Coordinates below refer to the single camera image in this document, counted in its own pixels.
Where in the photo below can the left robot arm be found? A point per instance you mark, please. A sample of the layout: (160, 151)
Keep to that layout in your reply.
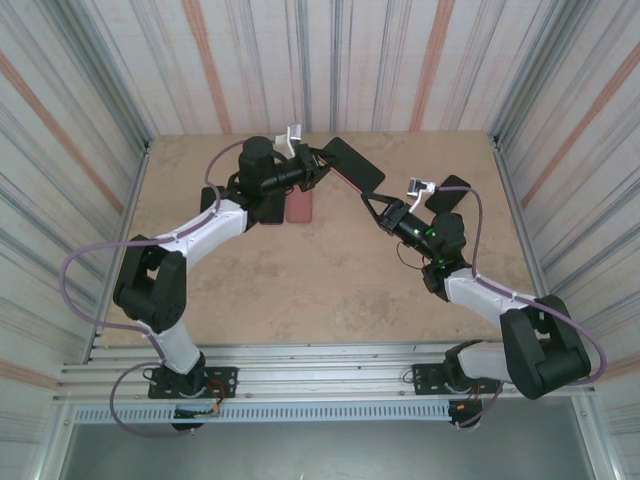
(210, 225)

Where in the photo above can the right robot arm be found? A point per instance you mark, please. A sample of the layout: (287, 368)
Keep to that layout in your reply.
(475, 295)

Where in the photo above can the grey metal panel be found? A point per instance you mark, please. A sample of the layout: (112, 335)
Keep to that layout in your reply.
(325, 450)

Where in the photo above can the aluminium table side rail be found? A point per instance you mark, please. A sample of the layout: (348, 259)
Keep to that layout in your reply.
(138, 185)
(513, 200)

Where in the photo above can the aluminium frame post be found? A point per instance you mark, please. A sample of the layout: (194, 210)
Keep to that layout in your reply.
(142, 131)

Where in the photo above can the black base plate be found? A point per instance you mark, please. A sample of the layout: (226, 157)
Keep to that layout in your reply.
(225, 382)
(425, 380)

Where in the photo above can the aluminium frame rail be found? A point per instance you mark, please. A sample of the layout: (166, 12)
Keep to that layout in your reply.
(325, 350)
(325, 372)
(325, 395)

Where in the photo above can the aluminium frame leg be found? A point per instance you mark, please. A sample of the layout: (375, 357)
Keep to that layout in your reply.
(55, 440)
(597, 440)

